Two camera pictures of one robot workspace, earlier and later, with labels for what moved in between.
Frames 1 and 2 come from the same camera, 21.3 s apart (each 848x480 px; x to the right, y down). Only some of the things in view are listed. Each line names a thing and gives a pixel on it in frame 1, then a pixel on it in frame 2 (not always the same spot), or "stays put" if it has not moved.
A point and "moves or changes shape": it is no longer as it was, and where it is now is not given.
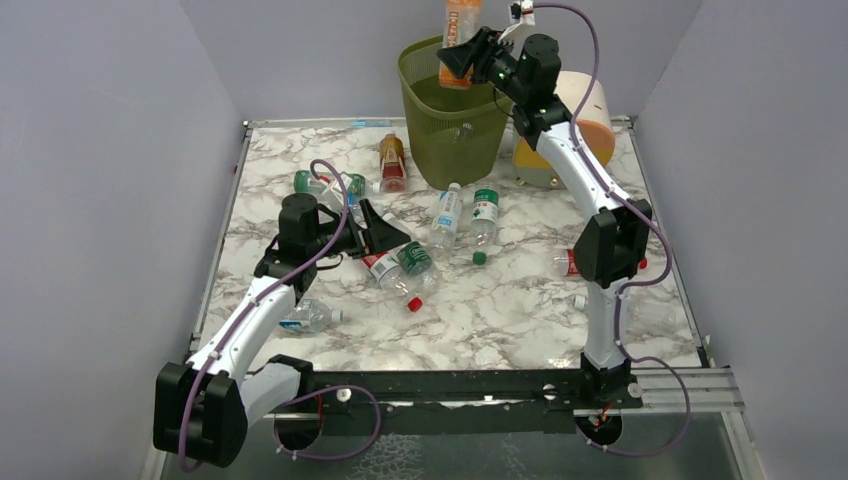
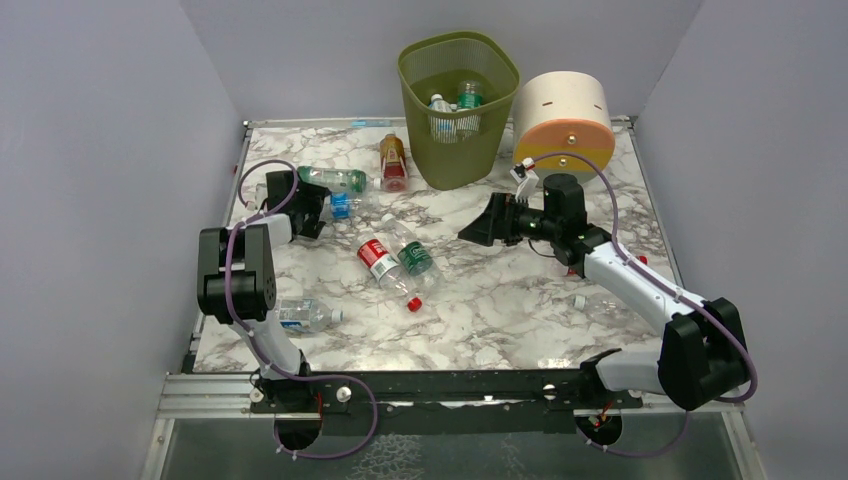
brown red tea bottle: x=393 y=174 stays put
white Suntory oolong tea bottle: x=444 y=229 → x=437 y=103
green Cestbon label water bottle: x=415 y=257 stays put
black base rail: x=453 y=402 stays put
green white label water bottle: x=484 y=222 moves or changes shape
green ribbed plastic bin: x=456 y=137 stays put
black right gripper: x=481 y=57 → x=501 y=218
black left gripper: x=362 y=235 → x=313 y=211
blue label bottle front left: x=311 y=315 stays put
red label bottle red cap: x=387 y=271 stays put
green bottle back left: x=329 y=184 stays put
